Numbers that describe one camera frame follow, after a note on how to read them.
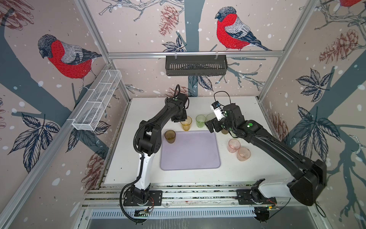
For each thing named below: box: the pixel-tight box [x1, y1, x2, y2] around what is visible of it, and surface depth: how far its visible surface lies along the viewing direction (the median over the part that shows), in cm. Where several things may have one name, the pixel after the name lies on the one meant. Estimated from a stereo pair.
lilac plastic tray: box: [160, 130, 221, 171], surface depth 92 cm
